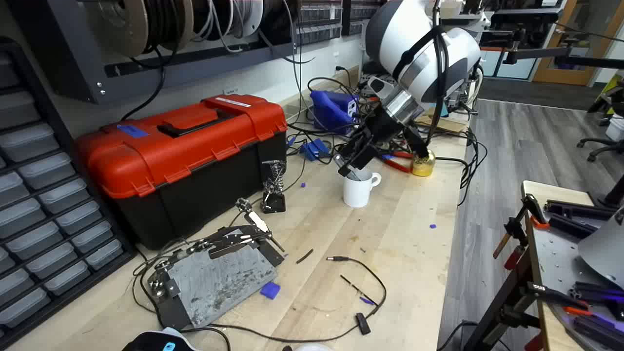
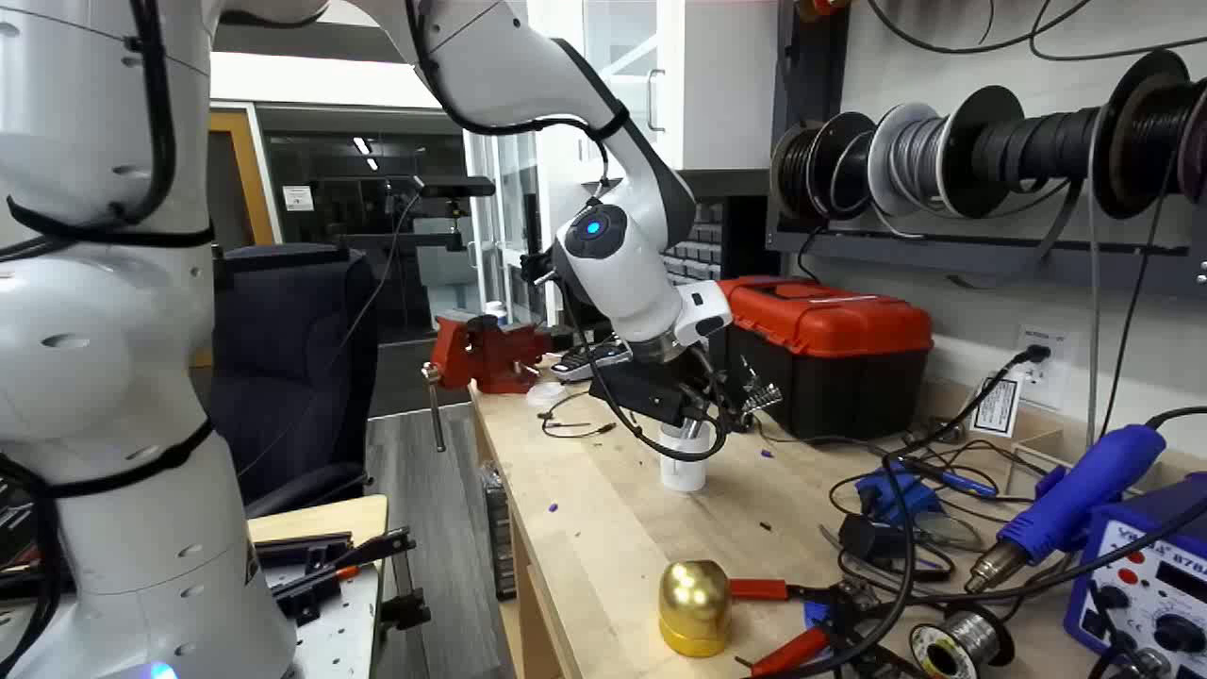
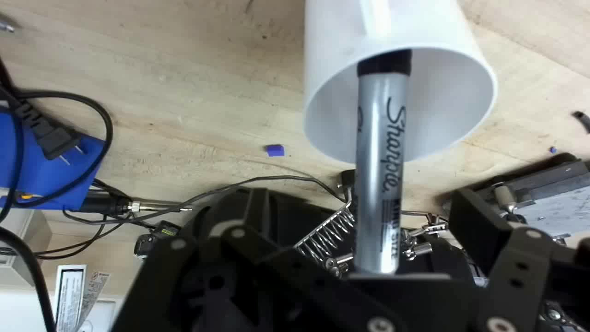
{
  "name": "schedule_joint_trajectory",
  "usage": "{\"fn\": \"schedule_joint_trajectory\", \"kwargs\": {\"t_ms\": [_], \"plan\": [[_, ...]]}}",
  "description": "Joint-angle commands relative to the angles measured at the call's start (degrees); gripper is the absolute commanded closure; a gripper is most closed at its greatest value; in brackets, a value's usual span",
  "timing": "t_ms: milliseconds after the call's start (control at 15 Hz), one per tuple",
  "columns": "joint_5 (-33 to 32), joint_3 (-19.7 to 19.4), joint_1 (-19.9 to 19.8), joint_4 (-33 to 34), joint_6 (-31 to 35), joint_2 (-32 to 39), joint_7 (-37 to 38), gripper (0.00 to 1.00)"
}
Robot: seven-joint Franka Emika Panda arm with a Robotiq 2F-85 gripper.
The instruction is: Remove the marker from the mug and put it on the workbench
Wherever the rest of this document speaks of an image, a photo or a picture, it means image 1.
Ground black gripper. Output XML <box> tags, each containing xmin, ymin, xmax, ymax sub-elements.
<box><xmin>337</xmin><ymin>107</ymin><xmax>402</xmax><ymax>179</ymax></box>

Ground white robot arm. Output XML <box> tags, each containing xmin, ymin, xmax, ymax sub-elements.
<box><xmin>337</xmin><ymin>0</ymin><xmax>480</xmax><ymax>175</ymax></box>

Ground white ceramic mug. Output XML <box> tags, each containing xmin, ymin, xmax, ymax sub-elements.
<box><xmin>343</xmin><ymin>169</ymin><xmax>382</xmax><ymax>208</ymax></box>

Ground side workbench with clamps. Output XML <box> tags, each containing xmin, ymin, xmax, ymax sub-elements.
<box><xmin>464</xmin><ymin>181</ymin><xmax>624</xmax><ymax>351</ymax></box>

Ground small blue box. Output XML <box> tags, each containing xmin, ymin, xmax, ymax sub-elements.
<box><xmin>300</xmin><ymin>140</ymin><xmax>329</xmax><ymax>160</ymax></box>

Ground blue tool at back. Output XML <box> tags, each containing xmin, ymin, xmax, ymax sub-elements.
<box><xmin>310</xmin><ymin>89</ymin><xmax>357</xmax><ymax>134</ymax></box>

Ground yellow round container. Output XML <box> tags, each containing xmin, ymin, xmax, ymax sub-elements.
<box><xmin>411</xmin><ymin>152</ymin><xmax>435</xmax><ymax>177</ymax></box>

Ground small blue block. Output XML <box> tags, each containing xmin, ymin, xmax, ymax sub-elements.
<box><xmin>261</xmin><ymin>281</ymin><xmax>281</xmax><ymax>300</ymax></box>

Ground grey flat electronic device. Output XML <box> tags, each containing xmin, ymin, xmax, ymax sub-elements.
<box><xmin>148</xmin><ymin>226</ymin><xmax>285</xmax><ymax>329</ymax></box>

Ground red and black toolbox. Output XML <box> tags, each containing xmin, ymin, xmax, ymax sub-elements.
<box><xmin>76</xmin><ymin>93</ymin><xmax>287</xmax><ymax>249</ymax></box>

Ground black white object bottom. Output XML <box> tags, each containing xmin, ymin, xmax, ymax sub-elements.
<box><xmin>123</xmin><ymin>327</ymin><xmax>195</xmax><ymax>351</ymax></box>

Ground grey drawer organizer cabinet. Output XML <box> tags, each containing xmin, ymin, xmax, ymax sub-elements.
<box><xmin>0</xmin><ymin>37</ymin><xmax>134</xmax><ymax>347</ymax></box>

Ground red handled pliers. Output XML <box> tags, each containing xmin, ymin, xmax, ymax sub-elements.
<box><xmin>378</xmin><ymin>152</ymin><xmax>413</xmax><ymax>173</ymax></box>

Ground black cable on table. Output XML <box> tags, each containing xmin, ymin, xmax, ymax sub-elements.
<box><xmin>133</xmin><ymin>253</ymin><xmax>390</xmax><ymax>347</ymax></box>

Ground screwdriver with light handle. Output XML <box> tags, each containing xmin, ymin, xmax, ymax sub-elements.
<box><xmin>236</xmin><ymin>199</ymin><xmax>271</xmax><ymax>234</ymax></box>

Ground wire spool rack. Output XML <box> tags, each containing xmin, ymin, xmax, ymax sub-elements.
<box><xmin>12</xmin><ymin>0</ymin><xmax>386</xmax><ymax>103</ymax></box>

